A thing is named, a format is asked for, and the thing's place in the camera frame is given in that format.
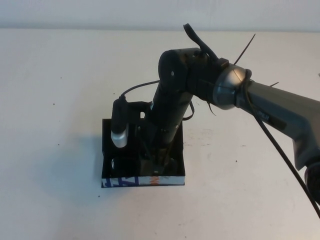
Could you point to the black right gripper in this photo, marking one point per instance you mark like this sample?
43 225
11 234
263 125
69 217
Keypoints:
165 127

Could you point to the black glasses case printed front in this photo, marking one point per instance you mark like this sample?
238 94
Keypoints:
120 182

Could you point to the black framed glasses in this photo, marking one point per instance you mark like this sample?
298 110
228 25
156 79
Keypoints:
114 166

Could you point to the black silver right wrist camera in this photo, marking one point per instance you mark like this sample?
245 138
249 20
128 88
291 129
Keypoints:
120 120

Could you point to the black right camera mount bracket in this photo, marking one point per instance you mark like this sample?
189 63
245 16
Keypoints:
136 110

